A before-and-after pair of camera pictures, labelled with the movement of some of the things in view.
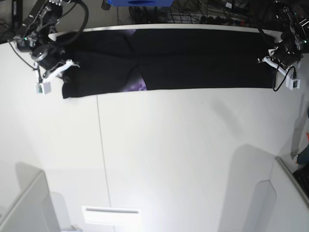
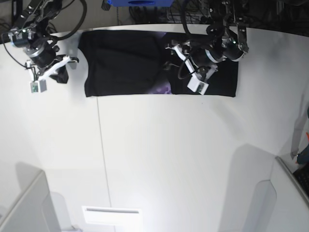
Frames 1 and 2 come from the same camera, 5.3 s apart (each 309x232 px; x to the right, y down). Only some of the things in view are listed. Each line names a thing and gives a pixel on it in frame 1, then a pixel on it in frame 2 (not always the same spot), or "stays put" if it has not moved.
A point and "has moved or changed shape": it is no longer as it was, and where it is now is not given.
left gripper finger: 68,63 -> 68,57
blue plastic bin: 145,3 stays put
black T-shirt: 119,61 has moved or changed shape
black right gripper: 287,52 -> 203,56
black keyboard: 302,175 stays put
